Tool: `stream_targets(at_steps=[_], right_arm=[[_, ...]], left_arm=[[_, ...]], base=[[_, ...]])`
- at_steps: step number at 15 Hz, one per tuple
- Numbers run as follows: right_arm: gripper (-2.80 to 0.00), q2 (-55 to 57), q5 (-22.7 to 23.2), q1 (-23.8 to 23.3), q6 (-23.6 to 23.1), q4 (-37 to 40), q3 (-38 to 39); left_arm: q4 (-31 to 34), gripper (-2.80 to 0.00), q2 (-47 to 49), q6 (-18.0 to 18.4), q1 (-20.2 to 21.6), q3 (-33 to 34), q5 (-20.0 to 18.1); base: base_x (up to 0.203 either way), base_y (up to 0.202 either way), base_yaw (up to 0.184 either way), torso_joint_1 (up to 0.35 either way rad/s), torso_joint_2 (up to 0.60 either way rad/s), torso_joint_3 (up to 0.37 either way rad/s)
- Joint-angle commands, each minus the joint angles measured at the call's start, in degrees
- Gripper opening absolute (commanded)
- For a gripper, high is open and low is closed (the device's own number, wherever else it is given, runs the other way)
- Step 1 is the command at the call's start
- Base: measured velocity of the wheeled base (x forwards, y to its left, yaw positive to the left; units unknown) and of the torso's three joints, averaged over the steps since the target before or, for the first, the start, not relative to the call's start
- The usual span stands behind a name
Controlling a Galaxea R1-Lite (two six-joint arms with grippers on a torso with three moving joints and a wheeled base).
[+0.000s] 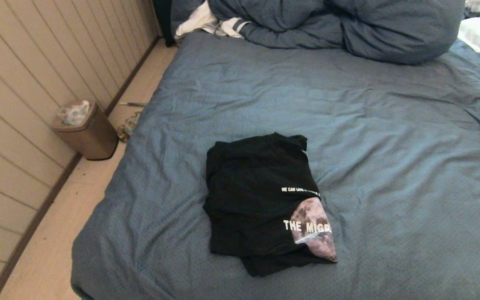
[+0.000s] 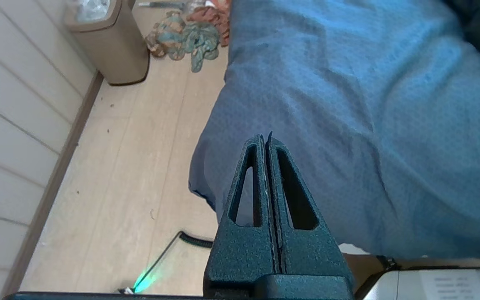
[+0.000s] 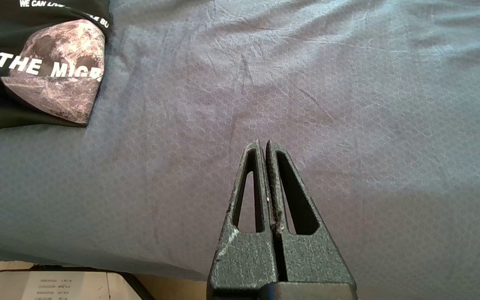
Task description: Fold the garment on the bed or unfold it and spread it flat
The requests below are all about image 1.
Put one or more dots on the thin dark pen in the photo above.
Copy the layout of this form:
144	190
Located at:
133	103

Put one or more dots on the bed with blue sheet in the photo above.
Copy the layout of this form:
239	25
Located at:
390	146

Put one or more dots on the blue bunched duvet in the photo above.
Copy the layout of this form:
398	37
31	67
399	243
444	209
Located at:
348	29

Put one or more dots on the clear plastic bin bag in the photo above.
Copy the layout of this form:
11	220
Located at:
74	113

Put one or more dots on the black bedside furniture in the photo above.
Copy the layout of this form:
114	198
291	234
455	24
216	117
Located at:
164	21

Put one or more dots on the white striped garment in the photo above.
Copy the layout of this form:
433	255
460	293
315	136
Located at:
198	21

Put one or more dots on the black printed t-shirt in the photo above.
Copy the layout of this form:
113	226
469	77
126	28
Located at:
256	200

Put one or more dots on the brown trash bin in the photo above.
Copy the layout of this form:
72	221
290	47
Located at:
94	139

